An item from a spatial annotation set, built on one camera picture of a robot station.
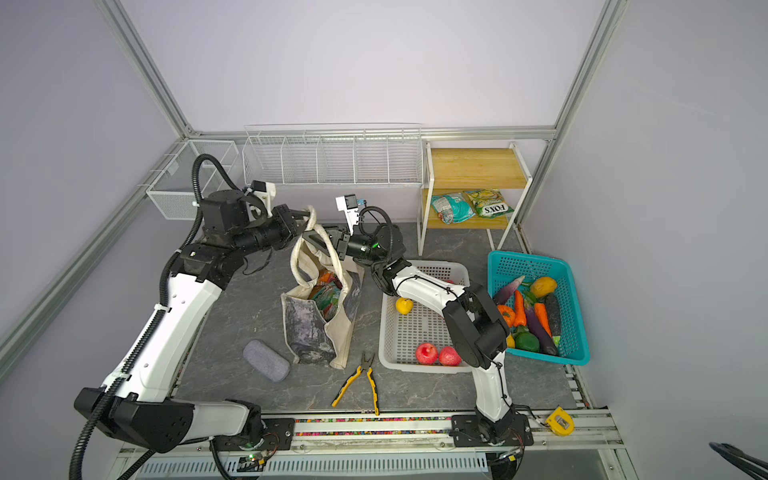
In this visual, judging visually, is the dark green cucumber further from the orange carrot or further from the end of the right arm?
the end of the right arm

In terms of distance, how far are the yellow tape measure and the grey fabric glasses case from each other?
→ 718 mm

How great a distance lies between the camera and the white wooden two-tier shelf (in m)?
0.88

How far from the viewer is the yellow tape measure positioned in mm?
747

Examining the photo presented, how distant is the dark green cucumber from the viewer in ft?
2.93
